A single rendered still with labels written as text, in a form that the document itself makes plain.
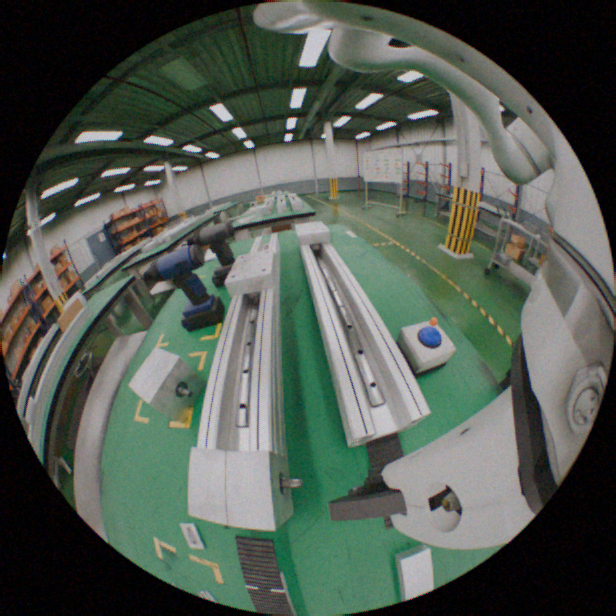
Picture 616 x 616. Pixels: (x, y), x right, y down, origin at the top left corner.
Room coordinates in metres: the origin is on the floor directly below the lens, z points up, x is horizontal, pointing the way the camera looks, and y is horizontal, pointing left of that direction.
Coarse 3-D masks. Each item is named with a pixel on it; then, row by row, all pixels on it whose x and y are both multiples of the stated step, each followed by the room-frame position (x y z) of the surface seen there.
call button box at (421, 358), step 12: (420, 324) 0.19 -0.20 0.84; (408, 336) 0.17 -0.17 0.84; (444, 336) 0.15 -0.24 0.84; (408, 348) 0.15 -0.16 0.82; (420, 348) 0.14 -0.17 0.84; (432, 348) 0.13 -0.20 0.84; (444, 348) 0.13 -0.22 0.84; (408, 360) 0.14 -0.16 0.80; (420, 360) 0.12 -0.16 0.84; (432, 360) 0.11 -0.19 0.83; (444, 360) 0.11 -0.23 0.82; (420, 372) 0.11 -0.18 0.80
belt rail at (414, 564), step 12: (408, 552) -0.17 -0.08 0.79; (420, 552) -0.17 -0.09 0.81; (396, 564) -0.19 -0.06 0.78; (408, 564) -0.19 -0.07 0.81; (420, 564) -0.20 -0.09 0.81; (408, 576) -0.22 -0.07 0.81; (420, 576) -0.23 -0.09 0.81; (432, 576) -0.24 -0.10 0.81; (408, 588) -0.25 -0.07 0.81; (420, 588) -0.27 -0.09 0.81; (432, 588) -0.28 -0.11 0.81
